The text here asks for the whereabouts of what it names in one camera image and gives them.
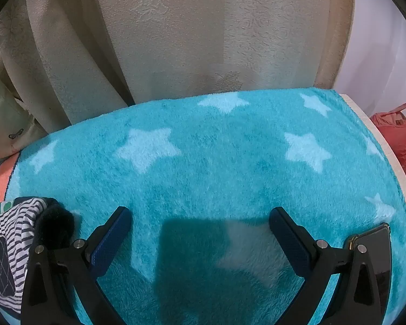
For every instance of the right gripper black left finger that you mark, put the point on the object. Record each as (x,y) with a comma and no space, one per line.
(58,265)

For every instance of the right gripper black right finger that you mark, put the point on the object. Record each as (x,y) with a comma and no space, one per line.
(355,299)

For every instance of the navy striped child pants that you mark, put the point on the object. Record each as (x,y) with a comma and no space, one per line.
(24,222)

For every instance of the black smartphone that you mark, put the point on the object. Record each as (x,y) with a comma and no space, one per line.
(378,244)

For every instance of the red plastic bag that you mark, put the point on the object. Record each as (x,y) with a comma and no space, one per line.
(392,126)

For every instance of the turquoise star cartoon blanket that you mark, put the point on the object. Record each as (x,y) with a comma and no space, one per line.
(201,176)

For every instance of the white sheer curtain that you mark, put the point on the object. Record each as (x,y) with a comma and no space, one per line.
(373,72)

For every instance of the beige patterned curtain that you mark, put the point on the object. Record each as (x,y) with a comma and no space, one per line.
(65,61)

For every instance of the white bed frame edge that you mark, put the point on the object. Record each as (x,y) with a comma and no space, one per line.
(388,152)

